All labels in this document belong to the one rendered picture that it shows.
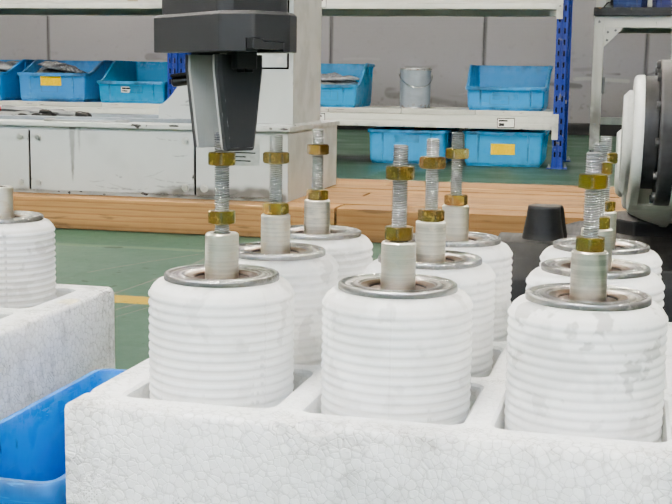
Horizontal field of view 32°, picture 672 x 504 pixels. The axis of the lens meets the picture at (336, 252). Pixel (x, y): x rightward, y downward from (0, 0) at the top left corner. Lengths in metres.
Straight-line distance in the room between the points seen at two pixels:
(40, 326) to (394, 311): 0.41
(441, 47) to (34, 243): 8.25
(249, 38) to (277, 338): 0.19
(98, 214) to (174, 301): 2.27
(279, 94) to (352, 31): 6.40
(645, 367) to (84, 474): 0.35
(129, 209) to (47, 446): 2.00
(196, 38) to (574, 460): 0.34
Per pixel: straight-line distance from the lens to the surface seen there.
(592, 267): 0.72
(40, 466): 1.00
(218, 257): 0.77
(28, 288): 1.09
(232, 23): 0.72
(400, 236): 0.74
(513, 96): 5.49
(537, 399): 0.71
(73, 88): 6.04
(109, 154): 3.07
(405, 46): 9.29
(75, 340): 1.09
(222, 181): 0.77
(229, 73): 0.75
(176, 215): 2.94
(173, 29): 0.77
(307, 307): 0.86
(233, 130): 0.75
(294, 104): 2.99
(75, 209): 3.04
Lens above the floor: 0.38
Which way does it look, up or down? 8 degrees down
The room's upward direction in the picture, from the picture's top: 1 degrees clockwise
